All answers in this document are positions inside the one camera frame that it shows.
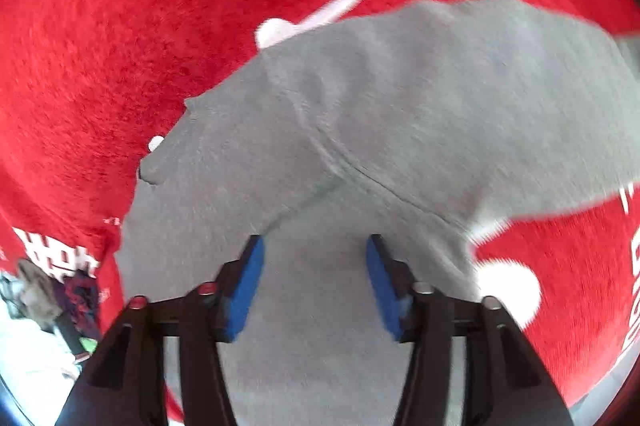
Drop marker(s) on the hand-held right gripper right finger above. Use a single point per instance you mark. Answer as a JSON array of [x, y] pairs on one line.
[[382, 288]]

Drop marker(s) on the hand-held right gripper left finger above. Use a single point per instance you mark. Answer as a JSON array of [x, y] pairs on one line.
[[247, 286]]

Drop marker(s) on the red printed blanket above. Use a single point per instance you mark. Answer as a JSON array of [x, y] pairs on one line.
[[125, 31]]

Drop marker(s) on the grey fleece garment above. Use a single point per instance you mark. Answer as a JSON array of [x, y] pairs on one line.
[[400, 116]]

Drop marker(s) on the dark patterned cloth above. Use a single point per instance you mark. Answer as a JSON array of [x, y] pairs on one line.
[[80, 293]]

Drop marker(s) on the beige fluffy cloth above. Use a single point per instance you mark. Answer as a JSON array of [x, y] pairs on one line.
[[35, 293]]

